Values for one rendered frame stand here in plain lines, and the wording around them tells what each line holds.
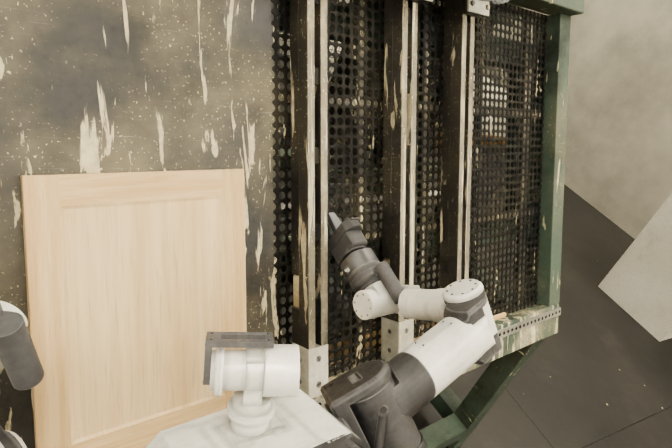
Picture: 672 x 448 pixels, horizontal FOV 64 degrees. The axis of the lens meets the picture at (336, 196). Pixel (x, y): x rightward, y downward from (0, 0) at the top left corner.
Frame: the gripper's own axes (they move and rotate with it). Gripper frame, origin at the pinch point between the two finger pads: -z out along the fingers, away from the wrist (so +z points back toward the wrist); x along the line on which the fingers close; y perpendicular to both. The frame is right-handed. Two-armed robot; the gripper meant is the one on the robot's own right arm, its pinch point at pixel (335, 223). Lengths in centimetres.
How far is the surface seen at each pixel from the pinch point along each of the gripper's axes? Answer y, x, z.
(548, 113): -107, 20, -25
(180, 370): 39.7, -23.0, 16.9
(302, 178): 9.7, 8.1, -8.4
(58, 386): 63, -20, 15
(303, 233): 9.7, -1.2, 0.9
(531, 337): -95, -38, 35
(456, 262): -47.0, -10.8, 12.2
